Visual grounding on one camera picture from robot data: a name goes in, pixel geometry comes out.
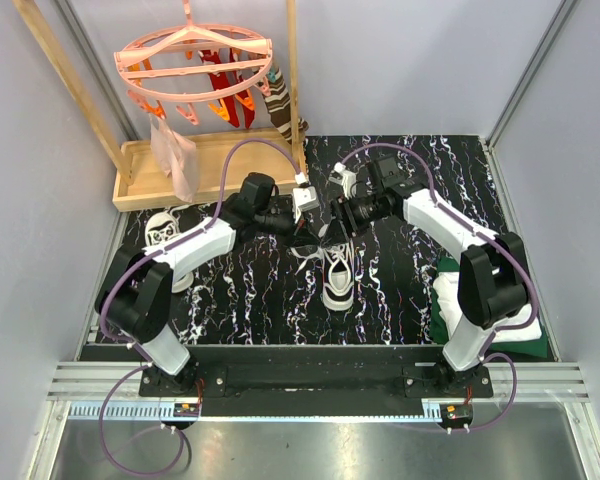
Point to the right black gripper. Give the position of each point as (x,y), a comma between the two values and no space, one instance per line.
(346,225)

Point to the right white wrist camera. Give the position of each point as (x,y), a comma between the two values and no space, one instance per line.
(345,178)

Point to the wooden tray rack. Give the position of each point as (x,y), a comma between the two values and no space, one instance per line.
(225,158)

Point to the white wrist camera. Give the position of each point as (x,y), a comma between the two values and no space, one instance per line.
(304,196)
(345,178)

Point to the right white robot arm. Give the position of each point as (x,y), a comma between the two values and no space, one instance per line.
(494,292)

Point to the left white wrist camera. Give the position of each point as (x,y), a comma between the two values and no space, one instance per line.
(304,196)

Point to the white shoelace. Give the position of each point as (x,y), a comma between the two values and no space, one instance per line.
(307,257)

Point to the translucent plastic bag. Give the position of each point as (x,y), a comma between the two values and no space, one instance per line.
(177,157)

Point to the pink round clip hanger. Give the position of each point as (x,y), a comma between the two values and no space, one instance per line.
(164,67)

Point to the black marble mat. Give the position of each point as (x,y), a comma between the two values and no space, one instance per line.
(256,295)

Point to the brown striped sock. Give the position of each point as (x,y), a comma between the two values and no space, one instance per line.
(278,103)

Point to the white sneaker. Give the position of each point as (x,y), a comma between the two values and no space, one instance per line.
(338,292)
(160,228)

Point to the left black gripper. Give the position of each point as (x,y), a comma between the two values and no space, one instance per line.
(300,236)

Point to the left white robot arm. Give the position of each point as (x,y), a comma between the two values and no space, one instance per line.
(135,295)

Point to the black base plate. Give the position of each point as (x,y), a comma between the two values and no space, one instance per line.
(314,390)

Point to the red sock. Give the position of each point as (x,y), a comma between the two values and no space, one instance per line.
(245,97)
(223,107)

